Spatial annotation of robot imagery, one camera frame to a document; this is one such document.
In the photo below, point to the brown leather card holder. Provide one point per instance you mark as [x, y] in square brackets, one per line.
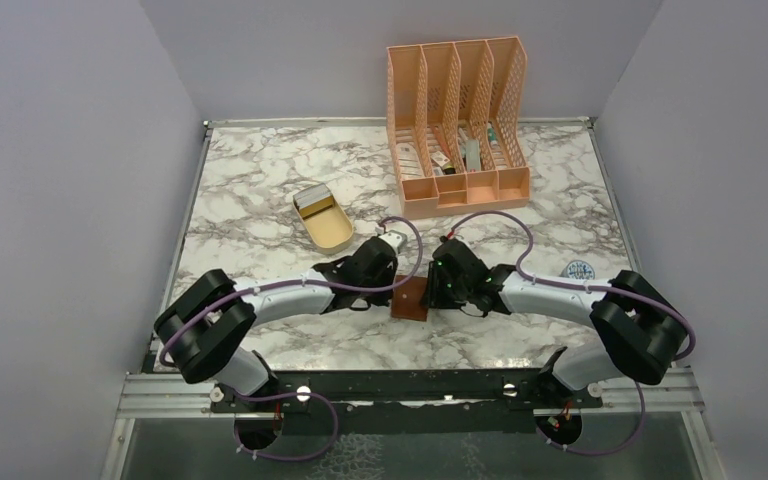
[406, 302]

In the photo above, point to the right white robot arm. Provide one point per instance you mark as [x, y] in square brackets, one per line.
[639, 333]

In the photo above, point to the green white tube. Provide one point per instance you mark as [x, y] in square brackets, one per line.
[492, 138]

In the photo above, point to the orange plastic file organizer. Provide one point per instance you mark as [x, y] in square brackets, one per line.
[438, 96]

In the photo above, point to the tan oval card tray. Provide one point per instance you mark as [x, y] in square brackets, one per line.
[327, 225]

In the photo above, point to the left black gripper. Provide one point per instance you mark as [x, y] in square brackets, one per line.
[379, 299]

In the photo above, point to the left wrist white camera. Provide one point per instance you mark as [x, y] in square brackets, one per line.
[396, 240]

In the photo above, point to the small box in organizer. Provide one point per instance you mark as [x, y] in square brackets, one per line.
[441, 164]

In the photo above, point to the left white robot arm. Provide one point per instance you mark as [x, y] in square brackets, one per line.
[209, 321]

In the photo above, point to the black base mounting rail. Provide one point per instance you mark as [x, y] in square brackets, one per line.
[318, 403]

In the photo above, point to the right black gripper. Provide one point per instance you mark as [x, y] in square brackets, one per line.
[436, 298]

